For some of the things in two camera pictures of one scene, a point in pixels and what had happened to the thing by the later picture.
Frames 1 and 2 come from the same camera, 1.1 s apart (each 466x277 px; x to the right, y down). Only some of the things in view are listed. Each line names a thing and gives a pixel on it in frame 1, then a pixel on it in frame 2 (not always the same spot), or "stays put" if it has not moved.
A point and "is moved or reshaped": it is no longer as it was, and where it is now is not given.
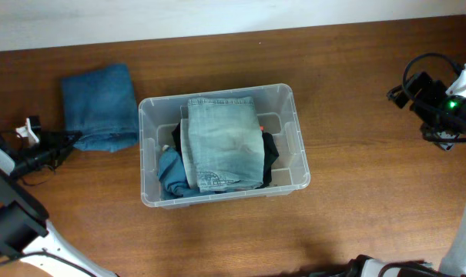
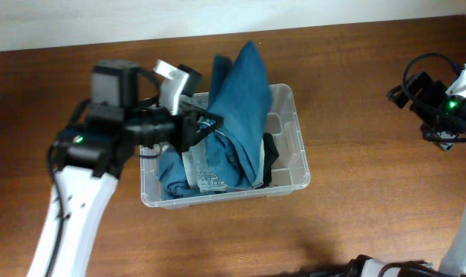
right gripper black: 437,95 stays put
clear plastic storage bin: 277,113 stays put
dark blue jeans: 102,105 is moved or reshaped
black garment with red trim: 271,151 stays put
